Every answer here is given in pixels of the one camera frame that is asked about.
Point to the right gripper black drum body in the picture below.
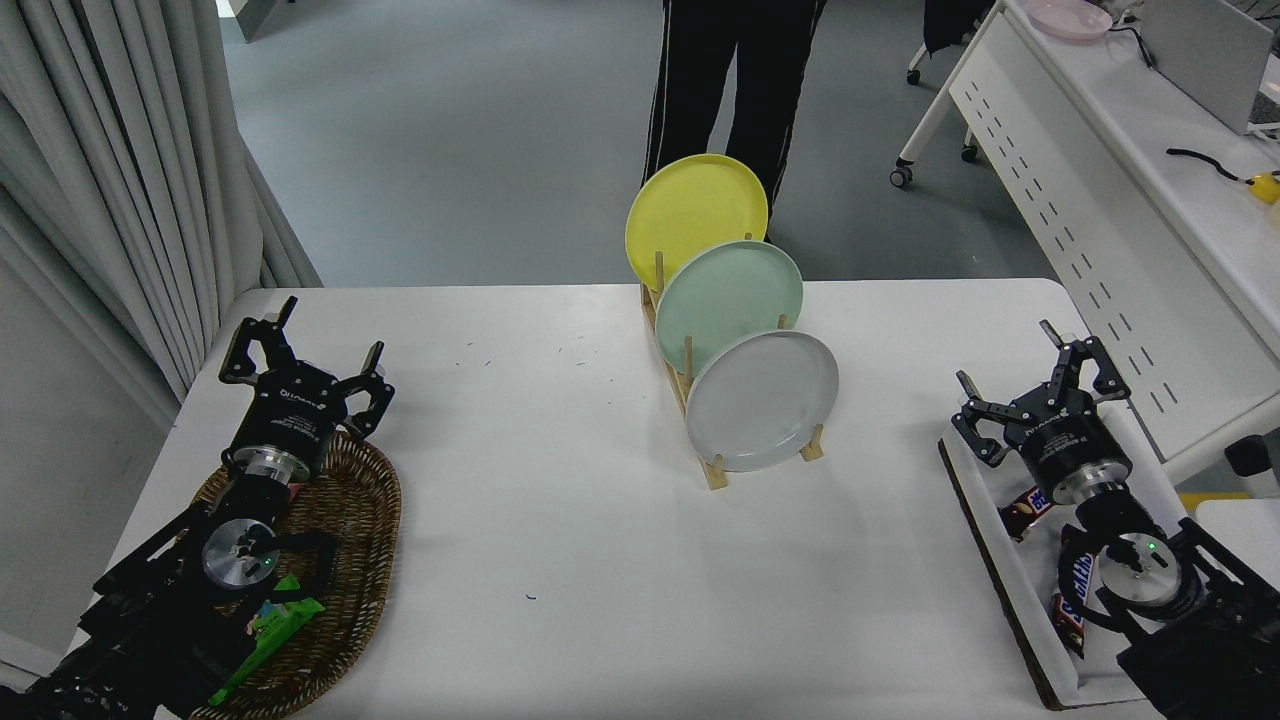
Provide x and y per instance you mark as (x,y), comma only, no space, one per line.
(1070,440)

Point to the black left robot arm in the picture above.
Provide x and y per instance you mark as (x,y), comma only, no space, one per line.
(150,620)

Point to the black office chair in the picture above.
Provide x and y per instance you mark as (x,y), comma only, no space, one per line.
(950,25)

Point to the brown snack bar blue print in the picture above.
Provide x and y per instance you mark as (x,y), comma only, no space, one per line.
(1025,508)

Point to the grey curtain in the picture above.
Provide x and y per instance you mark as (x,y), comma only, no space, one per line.
(120,180)

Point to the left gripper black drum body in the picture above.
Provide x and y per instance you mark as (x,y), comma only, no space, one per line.
(292,415)

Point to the green snack packet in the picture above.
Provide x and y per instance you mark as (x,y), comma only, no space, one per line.
(275,630)

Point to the brown wicker basket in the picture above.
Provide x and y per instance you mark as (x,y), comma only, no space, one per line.
(355,540)

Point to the small white side table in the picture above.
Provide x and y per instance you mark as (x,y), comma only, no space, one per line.
(1245,535)

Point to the person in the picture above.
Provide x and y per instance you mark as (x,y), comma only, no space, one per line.
(700,70)

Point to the pink plate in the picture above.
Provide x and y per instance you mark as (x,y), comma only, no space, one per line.
(1070,18)

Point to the wooden plate rack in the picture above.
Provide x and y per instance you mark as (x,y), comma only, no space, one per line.
(712,472)

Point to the white wheeled desk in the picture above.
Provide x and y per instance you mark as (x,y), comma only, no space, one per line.
(1150,110)

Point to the yellow plate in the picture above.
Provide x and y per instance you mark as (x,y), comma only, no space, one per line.
(690,205)

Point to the grey plate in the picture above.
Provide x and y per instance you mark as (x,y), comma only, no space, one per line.
(760,405)

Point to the white foam tray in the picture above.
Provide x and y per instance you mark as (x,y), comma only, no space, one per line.
(1015,590)

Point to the black cylinder object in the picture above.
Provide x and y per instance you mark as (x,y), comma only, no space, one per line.
(1252,462)

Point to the mint green plate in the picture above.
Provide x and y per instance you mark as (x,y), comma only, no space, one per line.
(725,300)

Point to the yellow round object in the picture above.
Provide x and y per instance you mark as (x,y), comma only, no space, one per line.
(1265,187)

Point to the brown Snickers bar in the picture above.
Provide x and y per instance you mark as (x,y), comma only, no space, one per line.
(1078,578)

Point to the grey laptop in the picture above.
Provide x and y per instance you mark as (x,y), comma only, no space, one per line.
(1205,55)

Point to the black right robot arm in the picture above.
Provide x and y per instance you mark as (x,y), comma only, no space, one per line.
(1210,640)

